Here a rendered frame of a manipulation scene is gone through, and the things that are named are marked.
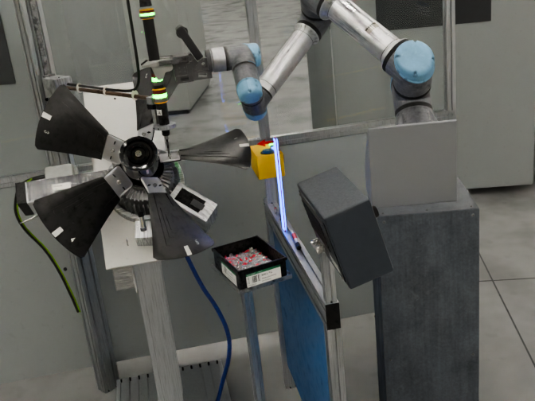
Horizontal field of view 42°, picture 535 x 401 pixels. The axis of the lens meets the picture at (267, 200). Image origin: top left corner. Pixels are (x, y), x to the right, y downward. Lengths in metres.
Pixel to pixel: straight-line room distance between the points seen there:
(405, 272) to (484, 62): 2.81
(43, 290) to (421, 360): 1.68
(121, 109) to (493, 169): 3.05
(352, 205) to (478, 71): 3.37
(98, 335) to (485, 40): 3.03
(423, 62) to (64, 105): 1.12
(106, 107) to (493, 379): 1.90
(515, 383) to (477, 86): 2.30
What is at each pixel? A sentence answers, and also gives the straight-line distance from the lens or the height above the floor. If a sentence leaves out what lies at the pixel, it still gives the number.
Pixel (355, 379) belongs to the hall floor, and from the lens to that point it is 3.14.
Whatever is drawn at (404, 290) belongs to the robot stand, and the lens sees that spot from 2.23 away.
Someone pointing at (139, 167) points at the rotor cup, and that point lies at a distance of 2.20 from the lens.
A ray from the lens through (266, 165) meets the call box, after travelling 2.56.
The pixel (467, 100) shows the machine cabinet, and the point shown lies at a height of 0.67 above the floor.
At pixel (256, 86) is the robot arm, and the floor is 1.39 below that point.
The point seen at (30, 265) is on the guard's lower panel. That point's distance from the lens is 3.20.
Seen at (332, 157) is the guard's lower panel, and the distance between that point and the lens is 3.14.
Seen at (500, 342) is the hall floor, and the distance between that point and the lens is 3.40.
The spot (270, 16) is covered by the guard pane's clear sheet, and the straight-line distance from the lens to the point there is 2.98.
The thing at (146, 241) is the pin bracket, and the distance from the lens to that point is 2.36.
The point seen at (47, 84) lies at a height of 1.38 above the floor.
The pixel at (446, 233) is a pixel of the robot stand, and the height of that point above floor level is 0.93.
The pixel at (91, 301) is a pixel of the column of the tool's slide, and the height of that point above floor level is 0.45.
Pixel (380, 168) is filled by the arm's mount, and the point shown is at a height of 1.13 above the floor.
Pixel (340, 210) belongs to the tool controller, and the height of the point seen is 1.24.
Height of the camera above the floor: 1.80
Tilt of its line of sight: 20 degrees down
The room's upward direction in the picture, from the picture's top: 6 degrees counter-clockwise
